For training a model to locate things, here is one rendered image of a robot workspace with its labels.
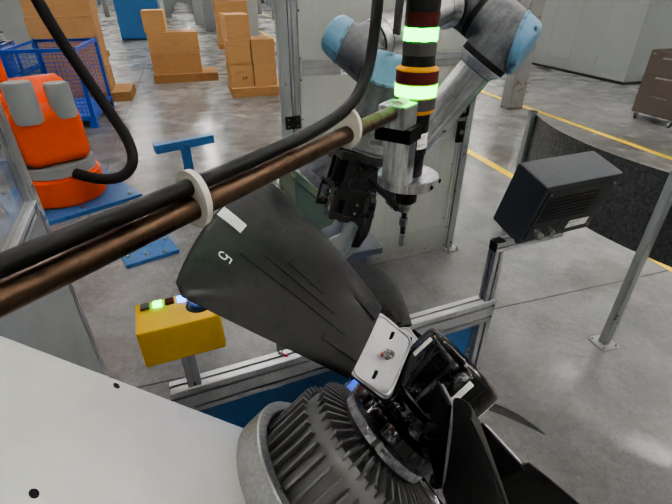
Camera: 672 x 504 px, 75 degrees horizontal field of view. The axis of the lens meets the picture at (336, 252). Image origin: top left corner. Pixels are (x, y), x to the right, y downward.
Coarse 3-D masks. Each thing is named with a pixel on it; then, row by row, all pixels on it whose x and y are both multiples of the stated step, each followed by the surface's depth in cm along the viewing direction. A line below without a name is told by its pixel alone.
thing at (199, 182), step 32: (352, 96) 35; (320, 128) 32; (352, 128) 36; (256, 160) 27; (160, 192) 22; (192, 192) 23; (96, 224) 19; (192, 224) 25; (0, 256) 17; (32, 256) 17
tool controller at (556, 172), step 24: (528, 168) 108; (552, 168) 109; (576, 168) 110; (600, 168) 112; (528, 192) 109; (552, 192) 105; (576, 192) 109; (600, 192) 113; (504, 216) 118; (528, 216) 110; (552, 216) 112; (576, 216) 117; (528, 240) 117
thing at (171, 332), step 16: (176, 304) 90; (144, 320) 86; (160, 320) 86; (176, 320) 86; (192, 320) 86; (208, 320) 87; (144, 336) 83; (160, 336) 85; (176, 336) 86; (192, 336) 88; (208, 336) 89; (144, 352) 85; (160, 352) 87; (176, 352) 88; (192, 352) 90
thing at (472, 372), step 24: (432, 336) 55; (408, 360) 55; (432, 360) 52; (456, 360) 51; (360, 384) 57; (408, 384) 53; (432, 384) 51; (456, 384) 51; (480, 384) 51; (384, 408) 53; (408, 408) 53; (432, 408) 51; (480, 408) 52; (384, 432) 51; (408, 432) 52; (408, 456) 50
